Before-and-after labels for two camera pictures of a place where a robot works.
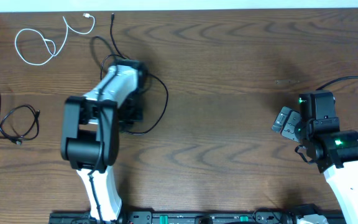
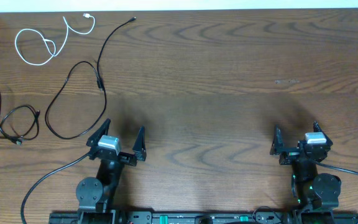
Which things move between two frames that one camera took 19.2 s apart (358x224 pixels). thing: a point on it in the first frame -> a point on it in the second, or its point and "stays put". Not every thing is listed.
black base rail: (240, 217) stays put
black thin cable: (151, 76) -> (100, 84)
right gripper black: (288, 129) -> (289, 156)
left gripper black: (129, 122) -> (139, 151)
